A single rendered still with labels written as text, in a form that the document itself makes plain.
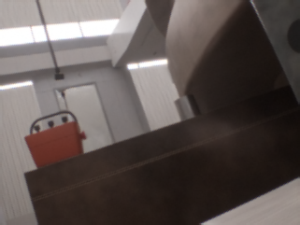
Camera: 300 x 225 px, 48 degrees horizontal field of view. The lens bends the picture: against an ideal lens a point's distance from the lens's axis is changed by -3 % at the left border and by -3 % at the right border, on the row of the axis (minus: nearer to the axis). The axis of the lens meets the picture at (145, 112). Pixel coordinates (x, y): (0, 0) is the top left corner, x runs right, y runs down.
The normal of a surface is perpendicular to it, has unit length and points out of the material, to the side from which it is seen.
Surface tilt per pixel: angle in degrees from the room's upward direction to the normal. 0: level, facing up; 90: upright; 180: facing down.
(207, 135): 90
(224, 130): 90
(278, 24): 90
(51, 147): 97
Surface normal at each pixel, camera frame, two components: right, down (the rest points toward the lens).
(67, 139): 0.10, -0.14
